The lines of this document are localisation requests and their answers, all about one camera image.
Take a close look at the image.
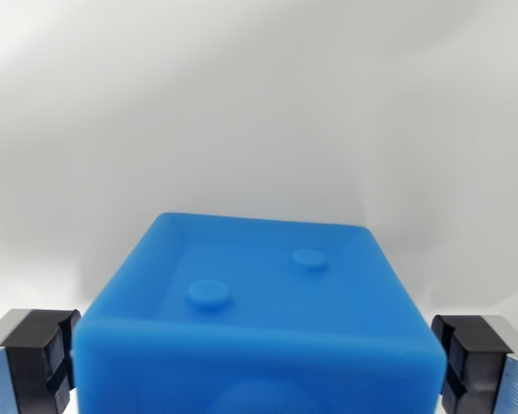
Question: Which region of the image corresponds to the gripper right finger with silver black pad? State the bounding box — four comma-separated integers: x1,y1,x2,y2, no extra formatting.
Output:
431,313,518,414

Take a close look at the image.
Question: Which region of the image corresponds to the gripper left finger with silver black pad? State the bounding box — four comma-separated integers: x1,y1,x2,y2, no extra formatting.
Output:
0,307,81,414

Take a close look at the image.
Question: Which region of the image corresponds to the blue soft cube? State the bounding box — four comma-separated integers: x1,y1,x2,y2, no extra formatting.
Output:
70,210,449,414

